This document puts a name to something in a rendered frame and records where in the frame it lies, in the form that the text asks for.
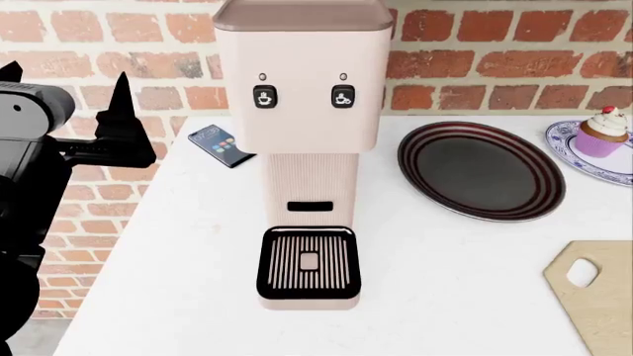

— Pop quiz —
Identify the blue patterned white plate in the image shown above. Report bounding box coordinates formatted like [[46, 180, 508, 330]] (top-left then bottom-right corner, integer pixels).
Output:
[[545, 119, 633, 187]]

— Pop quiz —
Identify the pink coffee machine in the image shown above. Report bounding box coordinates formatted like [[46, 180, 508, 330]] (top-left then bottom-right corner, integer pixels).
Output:
[[212, 0, 396, 312]]

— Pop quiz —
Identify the light wooden cutting board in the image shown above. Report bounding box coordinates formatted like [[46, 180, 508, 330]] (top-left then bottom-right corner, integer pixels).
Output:
[[542, 239, 633, 356]]

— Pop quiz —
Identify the pink cupcake with cherry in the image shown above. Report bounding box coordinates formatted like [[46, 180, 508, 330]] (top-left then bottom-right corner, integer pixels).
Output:
[[573, 105, 631, 159]]

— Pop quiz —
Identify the black smartphone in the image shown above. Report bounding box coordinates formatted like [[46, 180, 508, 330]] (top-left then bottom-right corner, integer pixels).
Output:
[[187, 124, 258, 169]]

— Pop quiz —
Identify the dark striped round plate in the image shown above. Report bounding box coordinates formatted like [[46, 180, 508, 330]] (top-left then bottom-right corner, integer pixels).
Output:
[[397, 121, 567, 223]]

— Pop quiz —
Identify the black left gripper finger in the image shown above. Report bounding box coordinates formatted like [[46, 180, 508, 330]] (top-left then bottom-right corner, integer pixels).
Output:
[[0, 60, 25, 84], [94, 71, 157, 169]]

